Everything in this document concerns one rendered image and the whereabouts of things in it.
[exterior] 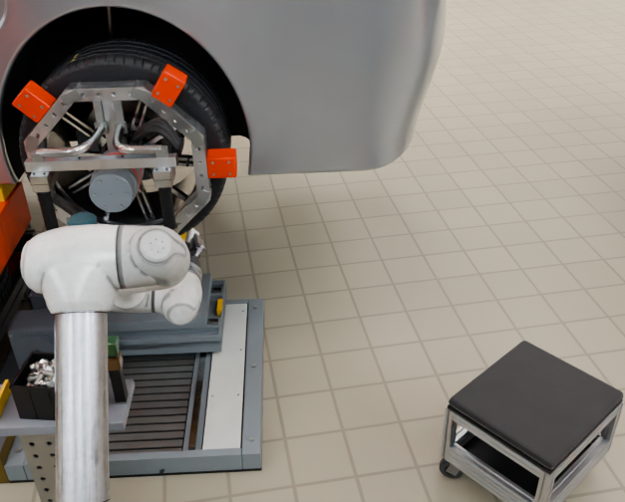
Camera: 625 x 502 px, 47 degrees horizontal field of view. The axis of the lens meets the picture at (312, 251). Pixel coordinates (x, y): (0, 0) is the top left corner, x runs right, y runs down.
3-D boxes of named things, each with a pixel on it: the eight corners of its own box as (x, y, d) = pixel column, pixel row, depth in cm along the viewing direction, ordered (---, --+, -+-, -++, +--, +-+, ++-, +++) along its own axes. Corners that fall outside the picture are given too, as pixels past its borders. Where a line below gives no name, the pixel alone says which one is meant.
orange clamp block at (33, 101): (57, 99, 215) (31, 79, 212) (50, 108, 209) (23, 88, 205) (44, 115, 218) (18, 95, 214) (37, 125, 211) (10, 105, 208)
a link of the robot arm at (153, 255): (190, 233, 157) (128, 235, 155) (184, 211, 139) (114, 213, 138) (192, 292, 154) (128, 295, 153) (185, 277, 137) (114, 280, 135)
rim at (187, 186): (210, 67, 237) (55, 54, 232) (204, 91, 217) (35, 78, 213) (207, 200, 263) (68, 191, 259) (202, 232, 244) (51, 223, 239)
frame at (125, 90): (216, 233, 242) (200, 77, 213) (215, 243, 236) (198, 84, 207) (55, 239, 240) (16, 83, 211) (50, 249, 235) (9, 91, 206)
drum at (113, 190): (149, 181, 231) (142, 141, 223) (138, 214, 213) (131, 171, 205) (105, 183, 230) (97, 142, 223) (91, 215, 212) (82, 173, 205)
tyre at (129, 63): (234, 45, 234) (27, 28, 227) (231, 68, 214) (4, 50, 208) (227, 219, 268) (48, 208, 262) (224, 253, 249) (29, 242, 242)
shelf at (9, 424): (135, 385, 202) (134, 377, 200) (125, 430, 188) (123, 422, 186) (-19, 392, 201) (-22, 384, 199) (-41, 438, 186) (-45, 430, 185)
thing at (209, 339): (226, 296, 295) (224, 277, 290) (221, 354, 265) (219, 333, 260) (105, 302, 294) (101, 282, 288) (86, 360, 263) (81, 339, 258)
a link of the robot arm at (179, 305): (203, 269, 204) (156, 266, 203) (198, 301, 191) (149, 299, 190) (203, 299, 210) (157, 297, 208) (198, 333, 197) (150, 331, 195)
